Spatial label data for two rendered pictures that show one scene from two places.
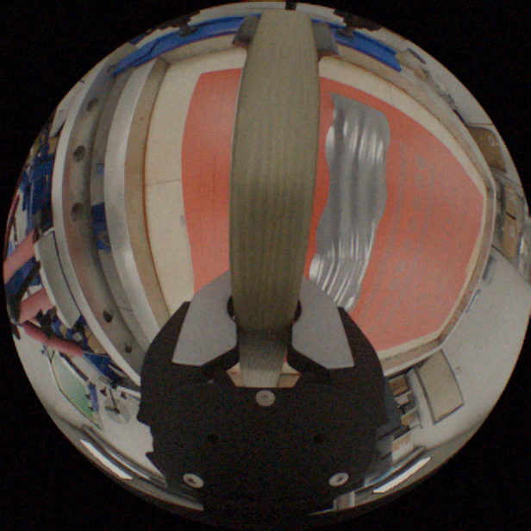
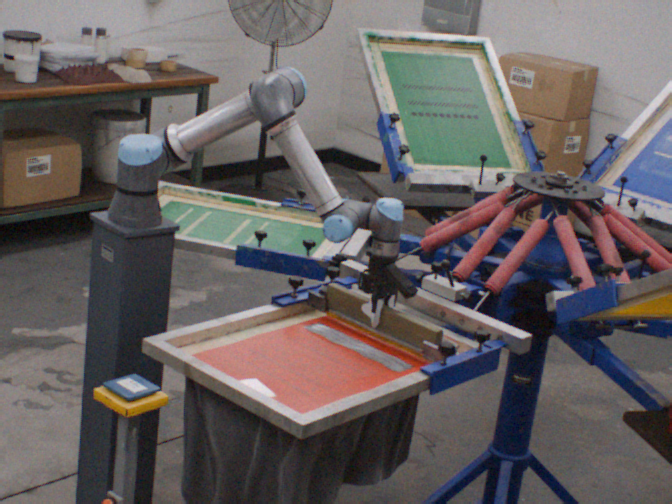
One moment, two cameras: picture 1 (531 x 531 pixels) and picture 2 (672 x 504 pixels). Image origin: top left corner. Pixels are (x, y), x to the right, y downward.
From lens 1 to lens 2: 3.46 m
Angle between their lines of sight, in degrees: 58
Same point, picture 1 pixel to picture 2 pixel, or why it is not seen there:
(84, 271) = (425, 303)
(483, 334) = not seen: outside the picture
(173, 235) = not seen: hidden behind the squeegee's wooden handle
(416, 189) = (362, 366)
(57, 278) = (439, 290)
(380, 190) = (373, 356)
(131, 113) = (452, 337)
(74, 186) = (451, 316)
